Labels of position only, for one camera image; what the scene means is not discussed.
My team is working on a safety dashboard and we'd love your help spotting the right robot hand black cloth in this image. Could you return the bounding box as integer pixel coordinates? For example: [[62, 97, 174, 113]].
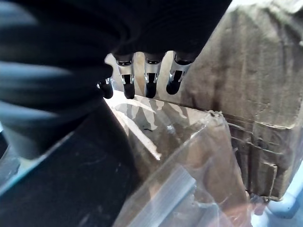
[[0, 0, 234, 162]]

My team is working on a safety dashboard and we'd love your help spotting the black sole-shaped part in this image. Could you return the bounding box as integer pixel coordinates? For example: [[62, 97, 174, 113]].
[[0, 103, 144, 227]]

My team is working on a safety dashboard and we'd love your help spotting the brown cardboard box torn flap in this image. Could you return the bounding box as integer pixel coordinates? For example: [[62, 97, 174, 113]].
[[104, 96, 237, 227]]

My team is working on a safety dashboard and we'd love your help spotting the large brown cardboard box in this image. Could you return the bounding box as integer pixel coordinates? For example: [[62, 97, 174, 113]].
[[178, 0, 303, 202]]

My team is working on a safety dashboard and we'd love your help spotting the blue plastic box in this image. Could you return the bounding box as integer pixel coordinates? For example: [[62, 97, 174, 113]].
[[246, 182, 303, 227]]

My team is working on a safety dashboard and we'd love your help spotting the clear plastic bag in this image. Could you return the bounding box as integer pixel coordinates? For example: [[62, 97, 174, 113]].
[[113, 113, 252, 227]]

